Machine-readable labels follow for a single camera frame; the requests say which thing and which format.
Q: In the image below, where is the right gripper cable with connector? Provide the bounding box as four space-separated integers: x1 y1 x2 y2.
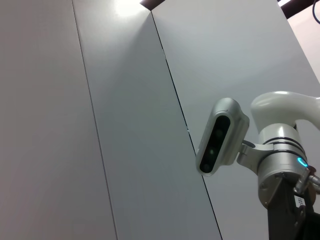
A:
292 165 320 195

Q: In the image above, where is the dark hanging cable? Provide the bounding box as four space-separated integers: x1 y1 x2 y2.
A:
311 0 320 25

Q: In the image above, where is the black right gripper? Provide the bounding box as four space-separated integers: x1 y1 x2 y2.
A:
266 172 320 240

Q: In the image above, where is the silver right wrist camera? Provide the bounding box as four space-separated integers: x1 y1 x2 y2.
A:
195 97 250 177

